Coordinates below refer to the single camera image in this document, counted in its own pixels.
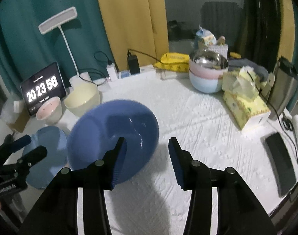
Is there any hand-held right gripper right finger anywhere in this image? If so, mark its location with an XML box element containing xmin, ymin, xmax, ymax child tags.
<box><xmin>169</xmin><ymin>137</ymin><xmax>271</xmax><ymax>235</ymax></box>

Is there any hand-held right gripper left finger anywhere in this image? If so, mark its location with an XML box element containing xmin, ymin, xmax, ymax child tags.
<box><xmin>18</xmin><ymin>137</ymin><xmax>128</xmax><ymax>235</ymax></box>

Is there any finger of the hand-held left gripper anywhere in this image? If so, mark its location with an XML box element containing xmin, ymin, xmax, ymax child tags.
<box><xmin>2</xmin><ymin>135</ymin><xmax>32</xmax><ymax>152</ymax></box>
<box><xmin>7</xmin><ymin>146</ymin><xmax>48</xmax><ymax>169</ymax></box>

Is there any blue ribbed plate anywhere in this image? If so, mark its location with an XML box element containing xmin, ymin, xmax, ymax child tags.
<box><xmin>22</xmin><ymin>127</ymin><xmax>68</xmax><ymax>190</ymax></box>

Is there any pink strawberry print bowl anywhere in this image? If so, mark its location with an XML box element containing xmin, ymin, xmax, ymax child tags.
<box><xmin>36</xmin><ymin>97</ymin><xmax>63</xmax><ymax>125</ymax></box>

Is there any cream bowl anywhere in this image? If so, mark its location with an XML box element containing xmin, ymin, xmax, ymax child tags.
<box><xmin>64</xmin><ymin>83</ymin><xmax>100</xmax><ymax>118</ymax></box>

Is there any cardboard box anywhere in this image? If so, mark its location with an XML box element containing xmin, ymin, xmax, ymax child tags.
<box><xmin>7</xmin><ymin>108</ymin><xmax>30</xmax><ymax>133</ymax></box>

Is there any white textured tablecloth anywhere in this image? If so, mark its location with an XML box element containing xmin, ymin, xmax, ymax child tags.
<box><xmin>0</xmin><ymin>71</ymin><xmax>298</xmax><ymax>235</ymax></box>

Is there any tablet showing clock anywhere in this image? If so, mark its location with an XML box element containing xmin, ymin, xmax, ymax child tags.
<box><xmin>20</xmin><ymin>62</ymin><xmax>67</xmax><ymax>117</ymax></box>

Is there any light blue bowl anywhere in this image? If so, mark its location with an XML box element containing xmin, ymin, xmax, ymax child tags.
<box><xmin>189</xmin><ymin>72</ymin><xmax>224</xmax><ymax>94</ymax></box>

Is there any white paper packet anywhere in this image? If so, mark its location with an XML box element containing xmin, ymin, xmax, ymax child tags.
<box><xmin>160</xmin><ymin>69</ymin><xmax>190</xmax><ymax>80</ymax></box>

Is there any yellow tissue box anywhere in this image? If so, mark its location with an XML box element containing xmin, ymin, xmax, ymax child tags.
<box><xmin>223</xmin><ymin>92</ymin><xmax>272</xmax><ymax>131</ymax></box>

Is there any white charger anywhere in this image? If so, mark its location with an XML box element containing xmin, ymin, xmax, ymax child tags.
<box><xmin>107</xmin><ymin>63</ymin><xmax>118</xmax><ymax>82</ymax></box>

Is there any white power strip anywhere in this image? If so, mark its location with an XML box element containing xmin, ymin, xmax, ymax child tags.
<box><xmin>107</xmin><ymin>65</ymin><xmax>157</xmax><ymax>89</ymax></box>

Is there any black charger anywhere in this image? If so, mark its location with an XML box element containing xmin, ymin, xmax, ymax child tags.
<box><xmin>126</xmin><ymin>50</ymin><xmax>141</xmax><ymax>74</ymax></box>

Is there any yellow soft tissue pack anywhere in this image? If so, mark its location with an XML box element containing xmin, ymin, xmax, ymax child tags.
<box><xmin>222</xmin><ymin>66</ymin><xmax>260</xmax><ymax>101</ymax></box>

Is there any yellow packet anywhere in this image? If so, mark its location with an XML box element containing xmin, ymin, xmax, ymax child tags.
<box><xmin>153</xmin><ymin>52</ymin><xmax>191</xmax><ymax>72</ymax></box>

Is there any black smartphone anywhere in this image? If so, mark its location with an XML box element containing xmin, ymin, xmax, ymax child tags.
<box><xmin>265</xmin><ymin>132</ymin><xmax>297</xmax><ymax>198</ymax></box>

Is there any steel bowl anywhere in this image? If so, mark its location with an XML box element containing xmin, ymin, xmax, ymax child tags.
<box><xmin>189</xmin><ymin>50</ymin><xmax>229</xmax><ymax>70</ymax></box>

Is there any white woven basket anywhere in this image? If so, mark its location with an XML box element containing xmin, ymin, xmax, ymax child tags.
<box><xmin>198</xmin><ymin>43</ymin><xmax>229</xmax><ymax>57</ymax></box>

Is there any white desk lamp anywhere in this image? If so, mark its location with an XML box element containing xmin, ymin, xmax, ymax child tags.
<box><xmin>39</xmin><ymin>6</ymin><xmax>93</xmax><ymax>90</ymax></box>

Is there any blue snack packet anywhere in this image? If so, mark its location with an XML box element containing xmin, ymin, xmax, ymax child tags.
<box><xmin>195</xmin><ymin>24</ymin><xmax>217</xmax><ymax>46</ymax></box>

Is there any steel thermos flask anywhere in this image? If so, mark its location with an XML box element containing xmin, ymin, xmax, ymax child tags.
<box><xmin>268</xmin><ymin>56</ymin><xmax>298</xmax><ymax>121</ymax></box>

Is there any yellow curtain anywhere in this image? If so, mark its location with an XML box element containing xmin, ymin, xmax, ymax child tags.
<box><xmin>94</xmin><ymin>0</ymin><xmax>169</xmax><ymax>66</ymax></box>

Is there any dark chair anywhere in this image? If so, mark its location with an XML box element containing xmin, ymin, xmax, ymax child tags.
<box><xmin>200</xmin><ymin>2</ymin><xmax>244</xmax><ymax>41</ymax></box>

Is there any black cable of white charger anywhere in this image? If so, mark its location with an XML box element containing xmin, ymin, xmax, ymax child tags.
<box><xmin>93</xmin><ymin>51</ymin><xmax>113</xmax><ymax>65</ymax></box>

